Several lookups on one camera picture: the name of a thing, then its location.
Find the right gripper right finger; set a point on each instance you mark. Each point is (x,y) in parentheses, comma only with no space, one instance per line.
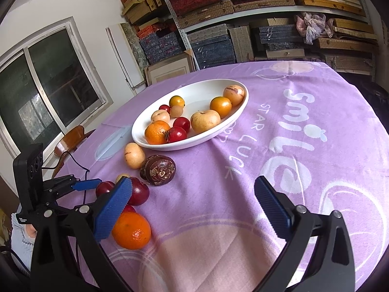
(331,266)

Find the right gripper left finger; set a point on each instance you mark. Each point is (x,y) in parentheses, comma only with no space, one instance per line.
(67,253)

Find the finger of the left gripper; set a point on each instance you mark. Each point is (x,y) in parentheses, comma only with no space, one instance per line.
(61,186)

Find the large orange mandarin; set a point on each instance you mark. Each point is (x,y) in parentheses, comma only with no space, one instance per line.
(131,231)

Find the dark red plum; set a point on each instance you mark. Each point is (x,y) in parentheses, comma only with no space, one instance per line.
(140,192)
(104,187)

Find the pale peach round fruit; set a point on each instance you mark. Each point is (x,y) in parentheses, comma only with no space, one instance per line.
(160,115)

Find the red tomato with stem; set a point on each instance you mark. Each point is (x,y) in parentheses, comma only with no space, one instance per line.
(175,134)

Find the operator left hand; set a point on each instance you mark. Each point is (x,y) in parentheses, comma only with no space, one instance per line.
(31,231)

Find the wooden chair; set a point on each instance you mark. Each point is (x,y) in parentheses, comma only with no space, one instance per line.
(69,143)

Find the small red cherry tomato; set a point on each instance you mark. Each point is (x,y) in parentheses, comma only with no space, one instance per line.
(128,208)

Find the yellow striped pepino melon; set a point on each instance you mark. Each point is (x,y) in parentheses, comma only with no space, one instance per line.
(134,156)

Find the dark brown carved fruit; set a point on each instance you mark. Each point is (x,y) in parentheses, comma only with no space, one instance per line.
(158,170)

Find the orange mandarin in plate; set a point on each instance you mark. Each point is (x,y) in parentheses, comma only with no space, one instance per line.
(156,132)

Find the small red tomato plate back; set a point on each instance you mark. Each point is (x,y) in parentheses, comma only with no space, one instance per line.
(165,108)

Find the purple printed tablecloth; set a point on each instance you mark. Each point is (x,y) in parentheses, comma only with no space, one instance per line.
(305,128)

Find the small tan round fruit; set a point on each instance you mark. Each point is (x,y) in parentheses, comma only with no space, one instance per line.
(176,111)

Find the red cherry tomato in plate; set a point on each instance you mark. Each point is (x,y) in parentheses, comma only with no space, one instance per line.
(182,122)

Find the orange yellow tomato plate back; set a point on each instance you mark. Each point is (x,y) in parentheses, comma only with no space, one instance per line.
(176,101)

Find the yellow apple-like fruit in plate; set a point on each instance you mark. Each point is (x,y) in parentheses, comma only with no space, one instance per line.
(202,121)

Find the white oval plate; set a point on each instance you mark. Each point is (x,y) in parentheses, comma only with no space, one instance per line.
(197,97)

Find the framed picture leaning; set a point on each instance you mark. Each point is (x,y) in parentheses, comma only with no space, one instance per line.
(171,67)

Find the tan striped fruit plate end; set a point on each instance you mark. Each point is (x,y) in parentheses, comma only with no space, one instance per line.
(235,94)

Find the metal shelf with boxes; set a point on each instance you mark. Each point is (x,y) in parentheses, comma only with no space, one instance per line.
(222,32)

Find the pink cloth bundle on shelf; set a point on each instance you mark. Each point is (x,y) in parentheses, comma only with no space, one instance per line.
(312,26)

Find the window with white frame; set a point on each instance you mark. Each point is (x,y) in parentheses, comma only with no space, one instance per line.
(49,85)

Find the white board leaning on wall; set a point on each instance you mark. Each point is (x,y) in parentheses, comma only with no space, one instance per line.
(126,59)

